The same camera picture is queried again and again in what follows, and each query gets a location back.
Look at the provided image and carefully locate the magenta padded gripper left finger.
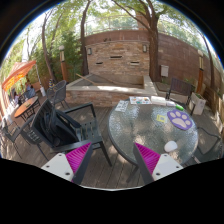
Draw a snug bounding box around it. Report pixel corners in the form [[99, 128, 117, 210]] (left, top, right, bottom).
[[42, 143, 93, 185]]

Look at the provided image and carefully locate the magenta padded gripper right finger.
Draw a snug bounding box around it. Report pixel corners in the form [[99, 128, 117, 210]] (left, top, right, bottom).
[[133, 143, 182, 184]]

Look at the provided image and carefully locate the purple paw print mouse pad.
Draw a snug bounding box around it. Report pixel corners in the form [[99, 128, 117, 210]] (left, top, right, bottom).
[[167, 109, 192, 131]]

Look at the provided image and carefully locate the black patio chair near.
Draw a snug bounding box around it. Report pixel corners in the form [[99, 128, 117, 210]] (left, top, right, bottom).
[[30, 98, 113, 167]]

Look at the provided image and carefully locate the round glass patio table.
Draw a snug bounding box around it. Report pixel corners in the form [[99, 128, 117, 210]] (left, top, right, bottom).
[[107, 98, 199, 184]]

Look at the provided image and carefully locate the black chair right edge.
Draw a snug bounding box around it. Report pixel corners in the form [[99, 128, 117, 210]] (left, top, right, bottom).
[[192, 127, 223, 164]]

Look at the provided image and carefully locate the white paper stack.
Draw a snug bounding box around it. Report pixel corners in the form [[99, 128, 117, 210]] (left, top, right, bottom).
[[151, 96, 166, 105]]

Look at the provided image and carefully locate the printed paper sheet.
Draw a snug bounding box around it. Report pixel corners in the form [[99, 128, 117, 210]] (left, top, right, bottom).
[[115, 100, 128, 112]]

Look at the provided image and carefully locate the colourful picture book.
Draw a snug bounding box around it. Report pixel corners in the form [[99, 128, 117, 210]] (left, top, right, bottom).
[[129, 96, 152, 105]]

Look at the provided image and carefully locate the black metal chair left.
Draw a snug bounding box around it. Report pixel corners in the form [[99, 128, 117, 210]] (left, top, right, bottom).
[[0, 117, 49, 162]]

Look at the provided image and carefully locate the round wooden cafe table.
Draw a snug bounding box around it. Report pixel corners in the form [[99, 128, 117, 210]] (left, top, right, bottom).
[[14, 96, 40, 121]]

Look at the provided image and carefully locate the grey mesh chair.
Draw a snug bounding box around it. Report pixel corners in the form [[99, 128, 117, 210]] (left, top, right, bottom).
[[47, 80, 67, 106]]

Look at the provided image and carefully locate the white planter box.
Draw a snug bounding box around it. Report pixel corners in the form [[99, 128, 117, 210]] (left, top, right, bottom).
[[189, 92, 206, 115]]

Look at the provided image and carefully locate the dark metal chair far right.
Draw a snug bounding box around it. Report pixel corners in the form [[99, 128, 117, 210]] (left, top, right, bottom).
[[166, 78, 192, 107]]

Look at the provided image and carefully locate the orange patio umbrella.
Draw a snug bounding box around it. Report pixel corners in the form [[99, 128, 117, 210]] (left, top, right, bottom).
[[2, 60, 36, 91]]

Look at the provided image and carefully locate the stone brick fountain wall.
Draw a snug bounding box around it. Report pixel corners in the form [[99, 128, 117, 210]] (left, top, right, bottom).
[[67, 40, 157, 106]]

